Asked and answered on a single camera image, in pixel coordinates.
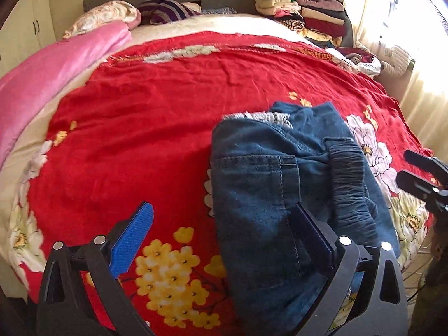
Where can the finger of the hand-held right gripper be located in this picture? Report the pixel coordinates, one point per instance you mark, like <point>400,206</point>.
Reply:
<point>418,183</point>
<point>425,161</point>

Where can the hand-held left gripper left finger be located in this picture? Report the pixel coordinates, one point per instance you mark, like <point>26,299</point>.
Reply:
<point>134,234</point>

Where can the white plastic bag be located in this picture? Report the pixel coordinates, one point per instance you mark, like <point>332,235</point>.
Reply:
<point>371,68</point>

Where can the cream wardrobe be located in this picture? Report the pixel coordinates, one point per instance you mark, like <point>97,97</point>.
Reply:
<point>31,14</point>

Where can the white quilted cloth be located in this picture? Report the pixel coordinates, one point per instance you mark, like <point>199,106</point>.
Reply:
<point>397,57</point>

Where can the pink plush blanket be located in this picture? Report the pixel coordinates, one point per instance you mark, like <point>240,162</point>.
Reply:
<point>52,70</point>

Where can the purple striped pillow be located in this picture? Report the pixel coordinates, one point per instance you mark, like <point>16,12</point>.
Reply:
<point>164,10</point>

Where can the blue denim pants lace trim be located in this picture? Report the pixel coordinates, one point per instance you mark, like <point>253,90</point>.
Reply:
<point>255,182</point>

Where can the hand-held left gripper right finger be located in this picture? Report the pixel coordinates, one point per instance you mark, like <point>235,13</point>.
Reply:
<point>311,234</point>

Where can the dark red cloth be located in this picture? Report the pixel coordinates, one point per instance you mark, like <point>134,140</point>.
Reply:
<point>362,53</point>

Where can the red floral blanket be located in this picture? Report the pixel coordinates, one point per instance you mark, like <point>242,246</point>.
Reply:
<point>140,112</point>

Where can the grey fringed cloth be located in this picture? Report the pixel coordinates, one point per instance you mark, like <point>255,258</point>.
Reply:
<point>218,10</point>

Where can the cream curtain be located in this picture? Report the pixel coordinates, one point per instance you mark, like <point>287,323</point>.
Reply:
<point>430,94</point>

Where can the stack of folded clothes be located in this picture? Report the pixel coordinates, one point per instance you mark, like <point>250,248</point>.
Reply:
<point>315,10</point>

